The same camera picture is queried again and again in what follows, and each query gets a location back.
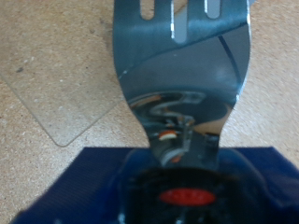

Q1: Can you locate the small blue object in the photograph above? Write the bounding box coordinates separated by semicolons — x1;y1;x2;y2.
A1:
12;0;299;224

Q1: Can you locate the glass oven door with handle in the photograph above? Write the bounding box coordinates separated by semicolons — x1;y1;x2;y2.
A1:
0;0;125;147

